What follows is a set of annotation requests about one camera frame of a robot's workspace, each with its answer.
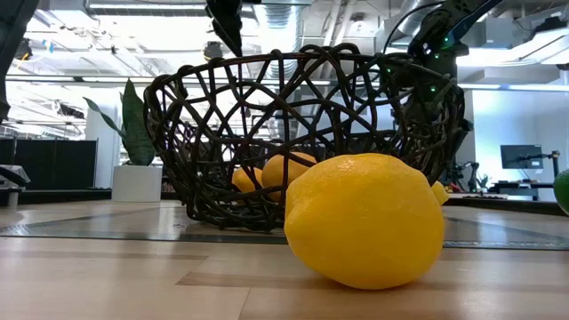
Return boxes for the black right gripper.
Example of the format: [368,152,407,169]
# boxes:
[390,42,473,183]

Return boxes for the large yellow lemon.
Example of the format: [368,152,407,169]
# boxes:
[429,180,451,207]
[283,152,445,291]

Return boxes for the bright green lime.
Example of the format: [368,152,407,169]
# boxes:
[552,168,569,217]

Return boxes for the dark woven wire basket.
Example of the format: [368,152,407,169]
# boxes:
[142,43,467,234]

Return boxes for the small yellow-orange fruit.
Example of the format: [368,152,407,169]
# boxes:
[231,166,264,204]

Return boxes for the orange fruit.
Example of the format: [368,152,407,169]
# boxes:
[260,151,317,201]

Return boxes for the black computer monitor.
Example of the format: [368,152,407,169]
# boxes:
[500,144,545,171]

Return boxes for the black background desk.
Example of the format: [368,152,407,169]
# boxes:
[486,180,559,199]

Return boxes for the green plant in white pot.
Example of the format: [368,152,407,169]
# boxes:
[82,77,164,204]

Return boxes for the black partition panel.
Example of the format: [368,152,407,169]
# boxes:
[0,138,98,191]

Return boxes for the grey topped white stand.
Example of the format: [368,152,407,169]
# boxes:
[0,164,31,208]

